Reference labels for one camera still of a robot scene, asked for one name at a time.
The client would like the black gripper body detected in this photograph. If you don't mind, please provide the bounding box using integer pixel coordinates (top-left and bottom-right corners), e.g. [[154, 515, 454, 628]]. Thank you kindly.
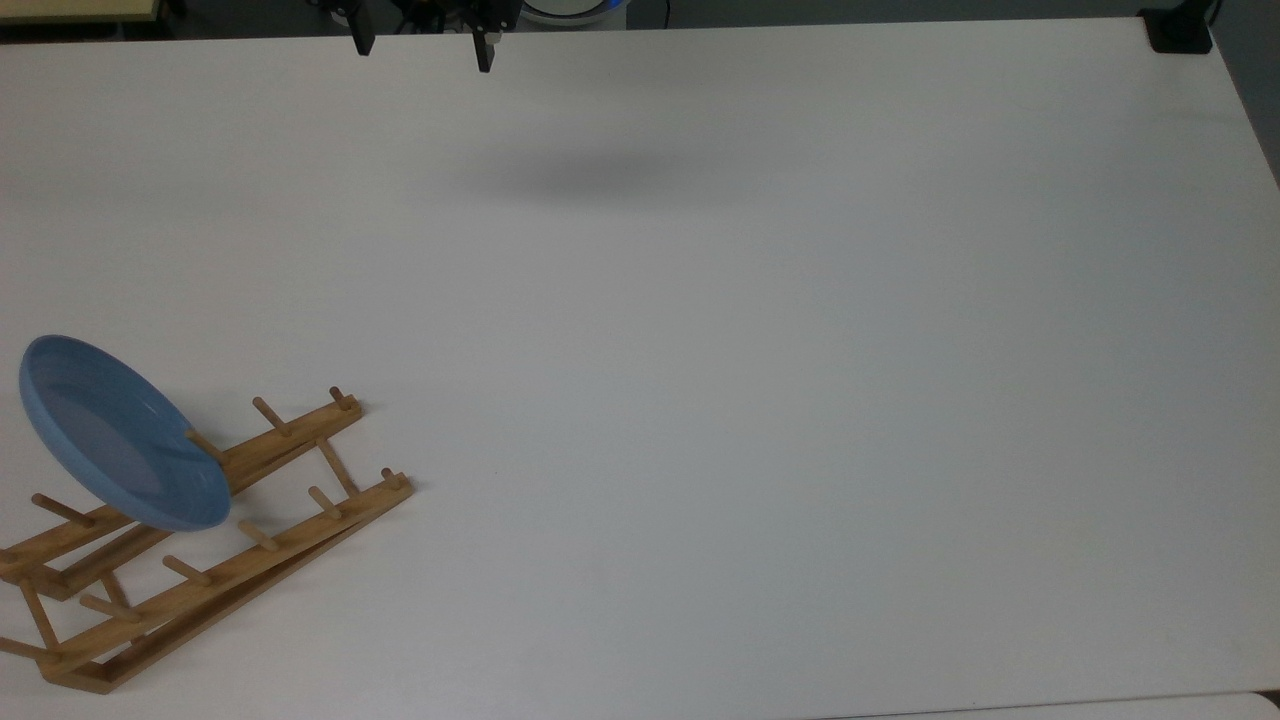
[[330, 0, 522, 33]]

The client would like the blue round plate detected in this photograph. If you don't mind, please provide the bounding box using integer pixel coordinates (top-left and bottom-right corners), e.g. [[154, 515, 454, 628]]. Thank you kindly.
[[18, 334, 233, 532]]

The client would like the wooden plate rack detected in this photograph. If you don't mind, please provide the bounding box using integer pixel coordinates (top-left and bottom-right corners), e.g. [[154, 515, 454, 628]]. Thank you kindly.
[[0, 386, 415, 695]]

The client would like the light wooden desk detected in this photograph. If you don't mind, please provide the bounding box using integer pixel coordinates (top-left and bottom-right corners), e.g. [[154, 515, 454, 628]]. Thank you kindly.
[[0, 0, 163, 26]]

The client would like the black table clamp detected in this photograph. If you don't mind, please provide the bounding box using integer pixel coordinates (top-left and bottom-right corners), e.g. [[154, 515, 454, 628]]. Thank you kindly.
[[1139, 5, 1215, 55]]

